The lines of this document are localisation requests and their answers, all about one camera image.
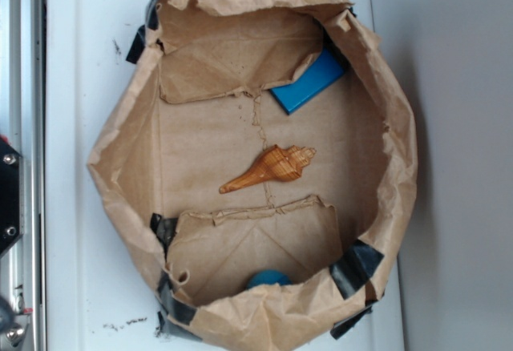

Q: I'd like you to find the black tape strip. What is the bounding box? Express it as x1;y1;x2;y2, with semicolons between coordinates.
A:
126;25;146;64
156;271;202;342
329;240;385;299

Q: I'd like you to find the orange spiral sea shell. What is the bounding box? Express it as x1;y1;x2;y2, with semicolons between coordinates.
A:
219;145;317;194

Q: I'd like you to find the brown paper bag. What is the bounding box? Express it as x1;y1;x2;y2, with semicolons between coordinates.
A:
87;0;418;350

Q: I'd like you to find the black tape strip lower left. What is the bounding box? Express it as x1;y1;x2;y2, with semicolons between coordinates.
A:
156;271;202;342

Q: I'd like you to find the aluminium frame rail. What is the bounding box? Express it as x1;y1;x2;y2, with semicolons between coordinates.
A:
1;0;46;350

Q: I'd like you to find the blue round ball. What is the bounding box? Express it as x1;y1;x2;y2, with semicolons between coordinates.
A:
246;269;292;289

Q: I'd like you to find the black tape strip upper left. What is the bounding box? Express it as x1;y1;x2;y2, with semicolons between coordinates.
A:
126;25;146;64

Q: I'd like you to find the black metal bracket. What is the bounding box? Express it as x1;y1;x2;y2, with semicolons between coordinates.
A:
0;135;24;256

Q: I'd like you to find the blue rectangular block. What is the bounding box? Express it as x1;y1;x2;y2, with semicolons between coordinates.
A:
270;48;349;115

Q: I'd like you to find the black tape strip right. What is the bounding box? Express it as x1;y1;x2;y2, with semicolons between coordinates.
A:
329;240;385;299

